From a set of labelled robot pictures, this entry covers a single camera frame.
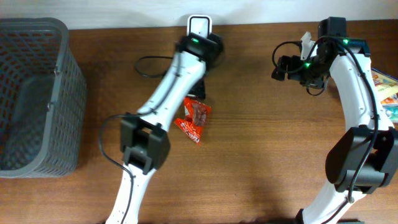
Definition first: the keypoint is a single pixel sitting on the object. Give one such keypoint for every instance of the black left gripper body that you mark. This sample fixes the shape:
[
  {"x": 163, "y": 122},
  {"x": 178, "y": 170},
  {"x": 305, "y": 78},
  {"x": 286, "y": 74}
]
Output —
[{"x": 199, "y": 91}]

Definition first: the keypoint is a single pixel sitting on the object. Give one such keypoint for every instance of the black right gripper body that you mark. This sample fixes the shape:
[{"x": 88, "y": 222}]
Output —
[{"x": 311, "y": 75}]

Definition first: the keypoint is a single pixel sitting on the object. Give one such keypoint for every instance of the red snack packet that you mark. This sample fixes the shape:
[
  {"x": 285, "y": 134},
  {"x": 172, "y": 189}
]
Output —
[{"x": 196, "y": 116}]

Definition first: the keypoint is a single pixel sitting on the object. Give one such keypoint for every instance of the yellow chip bag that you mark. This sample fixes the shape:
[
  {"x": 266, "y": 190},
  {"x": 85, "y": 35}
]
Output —
[{"x": 385, "y": 84}]

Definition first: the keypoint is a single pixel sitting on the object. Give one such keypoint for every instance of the teal tissue pack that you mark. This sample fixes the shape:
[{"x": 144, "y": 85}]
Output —
[{"x": 392, "y": 113}]

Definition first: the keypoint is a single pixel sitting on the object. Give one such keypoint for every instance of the orange small box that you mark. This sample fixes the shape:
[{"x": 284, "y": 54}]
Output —
[{"x": 390, "y": 101}]

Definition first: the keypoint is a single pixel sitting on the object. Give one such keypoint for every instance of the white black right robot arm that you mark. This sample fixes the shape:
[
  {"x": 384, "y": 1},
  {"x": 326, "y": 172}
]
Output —
[{"x": 365, "y": 158}]

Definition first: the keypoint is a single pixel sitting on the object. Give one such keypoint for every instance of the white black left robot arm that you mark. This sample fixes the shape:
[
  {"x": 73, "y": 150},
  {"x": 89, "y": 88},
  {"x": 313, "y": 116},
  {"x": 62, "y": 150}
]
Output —
[{"x": 144, "y": 137}]

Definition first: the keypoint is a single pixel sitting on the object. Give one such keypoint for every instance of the white barcode scanner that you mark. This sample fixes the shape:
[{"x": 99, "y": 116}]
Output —
[{"x": 200, "y": 25}]

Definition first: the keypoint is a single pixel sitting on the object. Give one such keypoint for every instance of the grey plastic mesh basket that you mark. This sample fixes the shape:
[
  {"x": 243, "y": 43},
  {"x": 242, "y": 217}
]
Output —
[{"x": 43, "y": 100}]

